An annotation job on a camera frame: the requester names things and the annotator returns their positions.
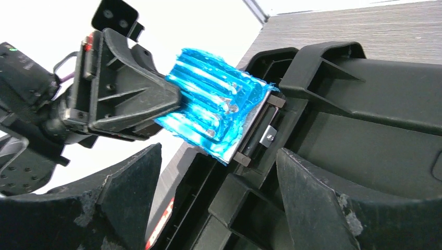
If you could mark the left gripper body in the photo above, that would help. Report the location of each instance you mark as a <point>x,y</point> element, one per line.
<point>70,113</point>

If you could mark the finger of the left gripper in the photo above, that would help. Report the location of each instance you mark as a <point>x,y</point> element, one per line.
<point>140,132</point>
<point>124,95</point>

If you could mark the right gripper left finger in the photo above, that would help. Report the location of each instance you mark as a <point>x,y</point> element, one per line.
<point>107,210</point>

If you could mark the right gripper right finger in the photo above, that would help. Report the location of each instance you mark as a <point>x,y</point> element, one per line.
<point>326,211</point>

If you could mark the black plastic toolbox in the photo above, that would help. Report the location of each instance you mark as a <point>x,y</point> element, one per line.
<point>375,123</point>

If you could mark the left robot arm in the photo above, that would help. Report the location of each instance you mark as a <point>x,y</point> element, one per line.
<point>29,154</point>

